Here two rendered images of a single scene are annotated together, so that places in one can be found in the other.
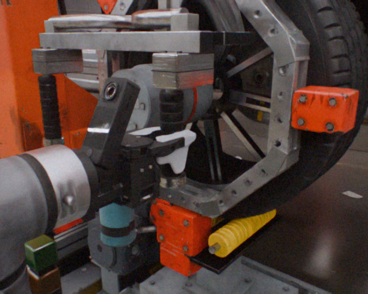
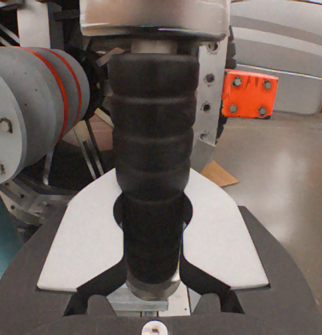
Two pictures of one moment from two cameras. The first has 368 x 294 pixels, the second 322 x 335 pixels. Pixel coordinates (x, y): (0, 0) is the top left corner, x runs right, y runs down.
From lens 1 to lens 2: 0.48 m
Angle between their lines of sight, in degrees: 41
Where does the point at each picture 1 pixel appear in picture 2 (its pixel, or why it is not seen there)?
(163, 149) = (309, 320)
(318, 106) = (253, 90)
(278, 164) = (205, 159)
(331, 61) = (230, 44)
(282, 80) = (211, 58)
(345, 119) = (271, 102)
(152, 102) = (25, 111)
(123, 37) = not seen: outside the picture
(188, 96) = (72, 92)
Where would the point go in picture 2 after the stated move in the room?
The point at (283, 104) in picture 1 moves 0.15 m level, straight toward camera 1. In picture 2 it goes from (213, 89) to (313, 119)
